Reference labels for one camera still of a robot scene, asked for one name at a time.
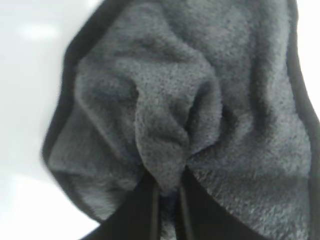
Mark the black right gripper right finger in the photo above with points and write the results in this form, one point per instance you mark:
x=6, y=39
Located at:
x=200, y=220

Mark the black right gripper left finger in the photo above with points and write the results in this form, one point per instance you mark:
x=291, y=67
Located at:
x=135, y=217

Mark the dark gray cloth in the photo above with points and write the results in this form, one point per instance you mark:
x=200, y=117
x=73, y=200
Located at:
x=187, y=87

